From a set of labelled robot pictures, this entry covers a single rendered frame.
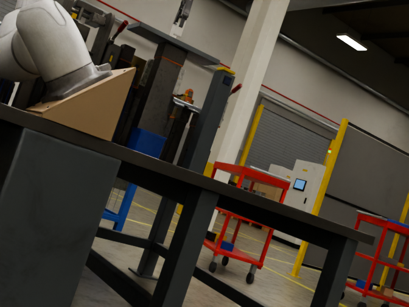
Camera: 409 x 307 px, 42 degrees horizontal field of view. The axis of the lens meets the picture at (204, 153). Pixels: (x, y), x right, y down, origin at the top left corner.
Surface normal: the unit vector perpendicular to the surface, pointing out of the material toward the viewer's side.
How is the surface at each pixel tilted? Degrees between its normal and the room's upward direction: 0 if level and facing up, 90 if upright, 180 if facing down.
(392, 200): 90
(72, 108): 90
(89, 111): 90
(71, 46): 77
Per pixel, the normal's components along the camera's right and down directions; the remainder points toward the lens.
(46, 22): 0.30, -0.11
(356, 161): 0.54, 0.14
